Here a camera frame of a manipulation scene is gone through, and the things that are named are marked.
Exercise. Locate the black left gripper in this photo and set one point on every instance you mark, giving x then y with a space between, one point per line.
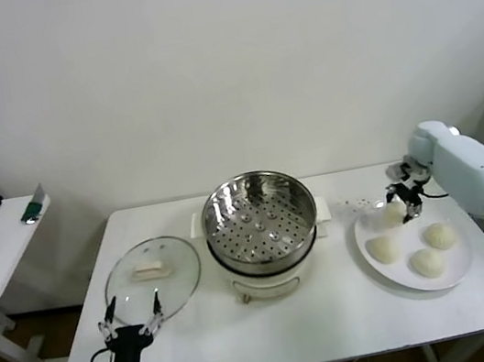
128 348

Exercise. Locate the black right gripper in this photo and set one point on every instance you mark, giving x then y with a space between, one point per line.
409 195

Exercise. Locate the white steamed baozi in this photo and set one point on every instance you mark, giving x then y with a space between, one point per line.
386 250
427 262
440 236
392 215

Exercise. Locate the round glass pot lid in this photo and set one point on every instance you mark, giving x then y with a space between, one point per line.
182 270

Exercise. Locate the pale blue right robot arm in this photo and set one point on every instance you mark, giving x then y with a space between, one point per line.
466 162

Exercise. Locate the perforated steel steamer basket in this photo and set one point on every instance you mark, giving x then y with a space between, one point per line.
261 238

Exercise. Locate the white oval plate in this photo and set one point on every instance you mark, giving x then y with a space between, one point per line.
412 238

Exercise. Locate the white electric cooker base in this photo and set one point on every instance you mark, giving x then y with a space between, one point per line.
264 286

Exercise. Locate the white side table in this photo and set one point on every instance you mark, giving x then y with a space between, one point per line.
7 248

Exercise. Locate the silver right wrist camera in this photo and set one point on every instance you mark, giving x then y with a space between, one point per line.
396 171

